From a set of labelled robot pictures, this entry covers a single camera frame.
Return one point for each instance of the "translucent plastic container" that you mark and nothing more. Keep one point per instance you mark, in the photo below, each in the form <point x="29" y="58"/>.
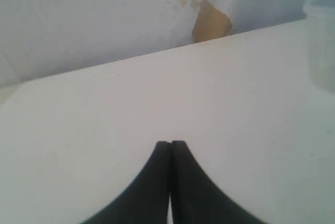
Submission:
<point x="320" y="42"/>

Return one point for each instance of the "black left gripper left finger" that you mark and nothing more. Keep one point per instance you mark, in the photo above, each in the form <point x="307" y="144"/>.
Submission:
<point x="146" y="199"/>

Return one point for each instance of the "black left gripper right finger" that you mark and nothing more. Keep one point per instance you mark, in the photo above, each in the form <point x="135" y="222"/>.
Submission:
<point x="194" y="196"/>

